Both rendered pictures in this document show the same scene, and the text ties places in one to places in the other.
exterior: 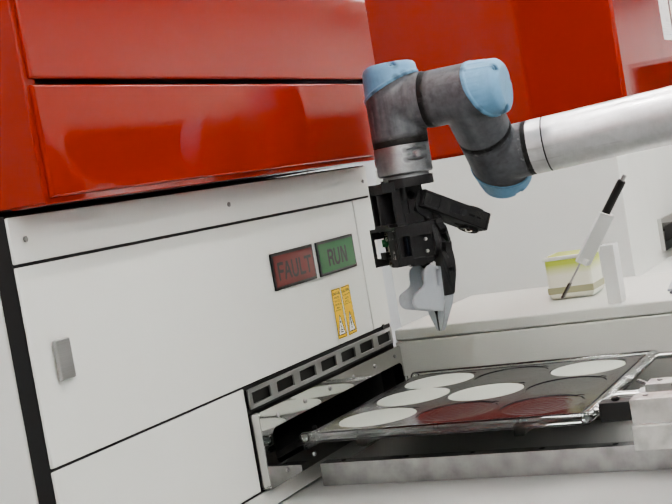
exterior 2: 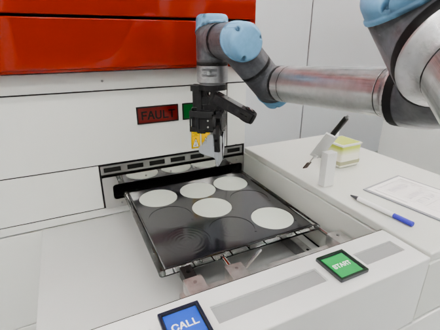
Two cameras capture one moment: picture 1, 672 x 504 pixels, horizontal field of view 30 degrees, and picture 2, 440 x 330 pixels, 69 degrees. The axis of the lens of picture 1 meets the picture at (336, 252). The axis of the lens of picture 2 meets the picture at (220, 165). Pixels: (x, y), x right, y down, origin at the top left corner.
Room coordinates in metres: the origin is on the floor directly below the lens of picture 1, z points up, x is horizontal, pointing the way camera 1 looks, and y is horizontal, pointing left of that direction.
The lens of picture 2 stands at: (1.07, -0.61, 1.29)
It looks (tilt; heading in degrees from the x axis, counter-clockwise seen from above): 22 degrees down; 38
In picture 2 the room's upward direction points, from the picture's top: straight up
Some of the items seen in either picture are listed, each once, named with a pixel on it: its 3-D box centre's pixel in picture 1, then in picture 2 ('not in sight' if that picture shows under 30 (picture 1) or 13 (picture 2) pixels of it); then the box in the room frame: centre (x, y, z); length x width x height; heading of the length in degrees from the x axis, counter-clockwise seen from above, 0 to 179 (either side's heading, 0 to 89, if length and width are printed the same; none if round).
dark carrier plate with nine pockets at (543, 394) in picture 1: (486, 393); (211, 207); (1.62, -0.16, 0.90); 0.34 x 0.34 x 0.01; 63
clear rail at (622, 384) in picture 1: (623, 383); (248, 247); (1.54, -0.32, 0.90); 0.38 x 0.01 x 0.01; 153
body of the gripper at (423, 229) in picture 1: (409, 222); (209, 108); (1.68, -0.10, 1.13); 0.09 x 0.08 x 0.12; 116
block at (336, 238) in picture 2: not in sight; (346, 247); (1.66, -0.48, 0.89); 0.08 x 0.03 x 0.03; 63
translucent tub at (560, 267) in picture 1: (574, 273); (340, 151); (1.95, -0.36, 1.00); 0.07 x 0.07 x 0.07; 64
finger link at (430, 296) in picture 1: (430, 299); (209, 150); (1.67, -0.11, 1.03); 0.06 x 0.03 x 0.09; 116
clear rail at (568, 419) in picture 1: (437, 428); (140, 225); (1.46, -0.08, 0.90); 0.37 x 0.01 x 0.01; 63
